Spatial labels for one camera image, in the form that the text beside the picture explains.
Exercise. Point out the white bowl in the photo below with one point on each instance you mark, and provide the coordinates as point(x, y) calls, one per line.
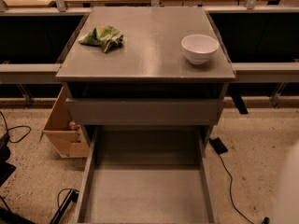
point(199, 49)

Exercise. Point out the green chip bag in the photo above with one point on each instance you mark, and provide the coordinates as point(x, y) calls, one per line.
point(106, 37)

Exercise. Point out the cardboard box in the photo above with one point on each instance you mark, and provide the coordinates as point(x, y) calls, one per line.
point(65, 135)

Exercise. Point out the open grey middle drawer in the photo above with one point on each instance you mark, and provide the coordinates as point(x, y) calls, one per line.
point(146, 175)

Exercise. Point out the black stand with cable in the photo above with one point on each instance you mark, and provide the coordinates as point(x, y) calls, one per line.
point(70, 197)

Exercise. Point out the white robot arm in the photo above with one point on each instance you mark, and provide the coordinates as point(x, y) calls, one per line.
point(286, 208)

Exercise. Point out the grey drawer cabinet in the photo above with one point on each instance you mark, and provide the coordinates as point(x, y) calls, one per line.
point(149, 64)

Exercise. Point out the closed grey top drawer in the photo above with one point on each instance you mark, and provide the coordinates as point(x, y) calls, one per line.
point(145, 111)

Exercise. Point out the black power adapter with cable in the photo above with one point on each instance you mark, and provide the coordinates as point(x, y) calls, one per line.
point(220, 149)

